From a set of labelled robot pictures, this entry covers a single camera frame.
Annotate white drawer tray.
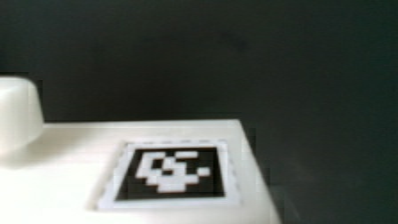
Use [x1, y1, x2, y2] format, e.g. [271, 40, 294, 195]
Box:
[0, 77, 283, 224]

